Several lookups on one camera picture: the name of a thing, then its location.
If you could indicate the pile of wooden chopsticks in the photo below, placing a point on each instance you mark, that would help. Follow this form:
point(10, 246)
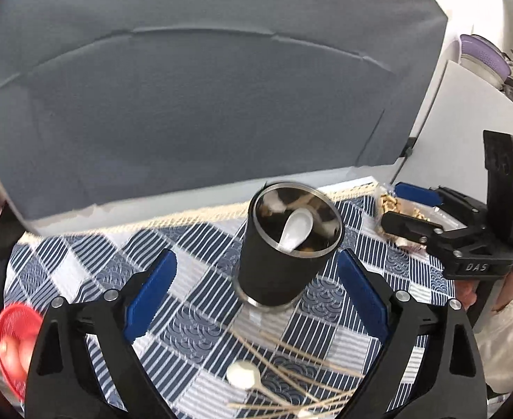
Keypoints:
point(309, 355)

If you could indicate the red plastic basket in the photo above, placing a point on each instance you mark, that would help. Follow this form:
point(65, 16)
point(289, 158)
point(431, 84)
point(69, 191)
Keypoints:
point(12, 327)

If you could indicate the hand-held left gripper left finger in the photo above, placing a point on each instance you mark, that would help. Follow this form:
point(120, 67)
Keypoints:
point(151, 297)

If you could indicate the purple lidded container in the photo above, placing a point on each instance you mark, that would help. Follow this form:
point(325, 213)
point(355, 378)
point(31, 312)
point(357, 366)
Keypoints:
point(486, 54)

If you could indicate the white cabinet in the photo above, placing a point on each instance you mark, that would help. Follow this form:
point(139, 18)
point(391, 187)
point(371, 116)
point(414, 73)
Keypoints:
point(457, 104)

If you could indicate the grey fabric chair back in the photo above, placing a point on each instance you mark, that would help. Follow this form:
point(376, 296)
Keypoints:
point(195, 96)

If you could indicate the person's right hand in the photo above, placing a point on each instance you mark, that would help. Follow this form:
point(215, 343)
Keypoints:
point(466, 294)

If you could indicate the clear snack packet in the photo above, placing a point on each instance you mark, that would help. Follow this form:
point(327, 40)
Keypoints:
point(389, 203)

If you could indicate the black utensil holder cup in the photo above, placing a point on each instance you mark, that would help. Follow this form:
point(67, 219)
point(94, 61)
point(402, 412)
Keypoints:
point(274, 270)

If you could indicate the white ceramic spoon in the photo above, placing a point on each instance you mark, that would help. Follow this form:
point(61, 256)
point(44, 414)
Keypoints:
point(298, 225)
point(243, 373)

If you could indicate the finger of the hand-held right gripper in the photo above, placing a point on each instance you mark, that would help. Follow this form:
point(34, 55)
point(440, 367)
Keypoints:
point(413, 194)
point(405, 225)

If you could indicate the blue white patterned tablecloth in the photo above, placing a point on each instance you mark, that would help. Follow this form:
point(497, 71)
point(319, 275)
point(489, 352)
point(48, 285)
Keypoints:
point(195, 244)

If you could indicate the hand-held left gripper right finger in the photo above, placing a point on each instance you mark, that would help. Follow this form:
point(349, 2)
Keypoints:
point(361, 297)

